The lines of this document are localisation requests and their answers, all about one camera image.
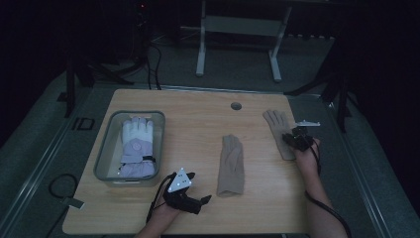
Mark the plain beige glove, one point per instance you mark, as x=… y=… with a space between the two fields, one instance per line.
x=231 y=165

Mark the beige glove with dark button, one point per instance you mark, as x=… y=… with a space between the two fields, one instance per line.
x=275 y=124

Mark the black floor socket frame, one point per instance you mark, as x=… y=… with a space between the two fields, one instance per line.
x=84 y=124

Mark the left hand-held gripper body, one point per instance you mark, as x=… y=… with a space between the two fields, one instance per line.
x=180 y=181

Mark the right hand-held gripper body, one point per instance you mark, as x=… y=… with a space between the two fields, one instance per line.
x=302 y=139

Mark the grey plastic bin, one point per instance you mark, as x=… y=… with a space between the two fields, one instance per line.
x=109 y=148

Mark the person's right hand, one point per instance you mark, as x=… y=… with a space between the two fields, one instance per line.
x=307 y=165

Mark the grey flat floor tag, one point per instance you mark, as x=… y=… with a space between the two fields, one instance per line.
x=73 y=203

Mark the black tripod stand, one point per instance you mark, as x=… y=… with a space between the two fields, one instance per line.
x=341 y=99
x=70 y=86

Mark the white metal stand frame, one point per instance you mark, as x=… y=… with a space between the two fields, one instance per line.
x=242 y=25

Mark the purple and white ski glove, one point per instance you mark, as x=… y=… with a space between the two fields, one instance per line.
x=137 y=145

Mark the person's left hand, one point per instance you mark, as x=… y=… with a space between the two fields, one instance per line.
x=163 y=216

